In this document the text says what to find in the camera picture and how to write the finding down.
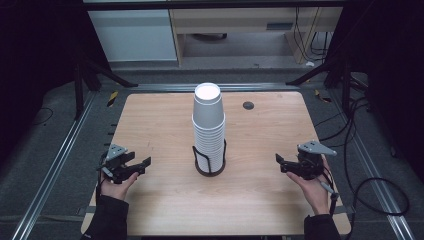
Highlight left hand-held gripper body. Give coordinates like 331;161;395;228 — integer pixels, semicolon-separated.
98;143;135;185

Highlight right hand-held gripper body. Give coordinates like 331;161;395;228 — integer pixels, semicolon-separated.
289;139;338;181

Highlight black wire cup holder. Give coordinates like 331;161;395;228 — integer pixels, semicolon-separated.
192;139;228;178

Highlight stack of white paper cups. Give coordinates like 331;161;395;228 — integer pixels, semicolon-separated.
191;82;227;174

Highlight person's left hand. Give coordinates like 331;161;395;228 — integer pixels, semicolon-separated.
99;171;140;202

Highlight person's right hand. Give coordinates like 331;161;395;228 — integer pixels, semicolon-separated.
286;157;332;216

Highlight grey tape strip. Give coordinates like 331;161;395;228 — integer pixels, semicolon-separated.
334;205;355;215
77;206;98;216

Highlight yellow black striped tape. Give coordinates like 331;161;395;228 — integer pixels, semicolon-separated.
106;90;120;108
313;88;333;104

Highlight black metal stand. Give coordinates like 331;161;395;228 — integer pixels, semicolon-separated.
73;49;140;121
285;59;355;116

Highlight white cabinet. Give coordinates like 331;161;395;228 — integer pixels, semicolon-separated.
87;9;178;63

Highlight light wooden desk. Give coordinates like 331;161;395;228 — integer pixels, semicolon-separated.
169;7;344;65

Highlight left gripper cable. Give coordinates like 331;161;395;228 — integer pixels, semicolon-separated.
95;153;112;205

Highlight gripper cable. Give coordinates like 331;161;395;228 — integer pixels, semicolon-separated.
316;166;341;216
95;153;112;205

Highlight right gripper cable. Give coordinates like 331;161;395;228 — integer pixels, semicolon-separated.
316;166;341;216

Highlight black floor cables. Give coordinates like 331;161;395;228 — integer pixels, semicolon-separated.
314;96;372;150

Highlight long metal floor rail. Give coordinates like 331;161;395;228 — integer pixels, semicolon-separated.
328;89;416;240
10;91;98;240

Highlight short metal floor rail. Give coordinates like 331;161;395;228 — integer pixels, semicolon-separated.
128;82;301;94

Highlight thin black floor cable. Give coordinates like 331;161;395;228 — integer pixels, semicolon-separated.
32;106;55;127

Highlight thick black looped floor cable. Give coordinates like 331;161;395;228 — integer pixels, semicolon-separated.
344;99;411;240

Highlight black hanging desk cables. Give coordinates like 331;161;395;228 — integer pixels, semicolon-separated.
294;7;334;63

